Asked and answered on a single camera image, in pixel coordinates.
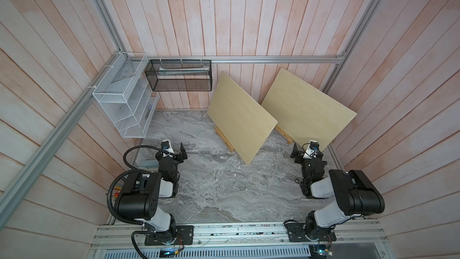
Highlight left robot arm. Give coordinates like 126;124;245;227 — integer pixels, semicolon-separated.
107;140;188;241

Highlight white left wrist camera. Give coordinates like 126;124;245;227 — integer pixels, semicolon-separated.
161;140;174;157

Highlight wooden easel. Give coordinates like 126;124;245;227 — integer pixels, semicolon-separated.
214;126;235;153
274;125;294;144

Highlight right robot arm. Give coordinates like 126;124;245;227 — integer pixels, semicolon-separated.
291;140;385;242

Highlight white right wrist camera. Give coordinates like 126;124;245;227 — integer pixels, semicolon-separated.
303;140;319;159

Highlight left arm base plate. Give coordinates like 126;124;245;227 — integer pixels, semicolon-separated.
144;225;194;247

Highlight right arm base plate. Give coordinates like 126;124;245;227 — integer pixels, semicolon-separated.
284;221;337;242

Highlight plywood board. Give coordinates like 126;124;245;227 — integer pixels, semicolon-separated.
207;73;278;165
262;68;357;151

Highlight white wire mesh shelf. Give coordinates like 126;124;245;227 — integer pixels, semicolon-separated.
93;52;159;138

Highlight black corrugated cable conduit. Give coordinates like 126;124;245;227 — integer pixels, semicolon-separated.
107;144;170;259

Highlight black mesh basket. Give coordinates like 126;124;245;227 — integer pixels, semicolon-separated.
144;59;213;92

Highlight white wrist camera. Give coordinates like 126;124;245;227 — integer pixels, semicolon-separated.
161;140;174;157
303;140;319;159

